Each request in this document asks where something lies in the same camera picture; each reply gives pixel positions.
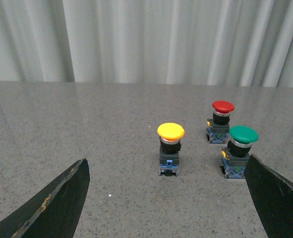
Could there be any white pleated curtain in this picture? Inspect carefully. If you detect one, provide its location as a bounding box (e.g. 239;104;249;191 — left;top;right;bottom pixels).
0;0;293;87

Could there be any yellow mushroom push button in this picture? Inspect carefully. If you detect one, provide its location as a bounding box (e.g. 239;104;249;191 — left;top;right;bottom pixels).
157;122;185;176

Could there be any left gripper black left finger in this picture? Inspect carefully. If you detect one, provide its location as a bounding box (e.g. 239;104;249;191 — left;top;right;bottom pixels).
0;159;90;238

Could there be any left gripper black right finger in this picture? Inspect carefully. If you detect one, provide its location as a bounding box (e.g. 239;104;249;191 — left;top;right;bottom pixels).
244;154;293;238

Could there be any green mushroom push button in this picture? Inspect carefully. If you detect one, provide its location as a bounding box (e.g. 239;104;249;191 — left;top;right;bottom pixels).
220;125;258;179

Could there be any red mushroom push button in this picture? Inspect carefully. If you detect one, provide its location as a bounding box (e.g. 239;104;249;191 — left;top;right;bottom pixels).
206;100;235;144

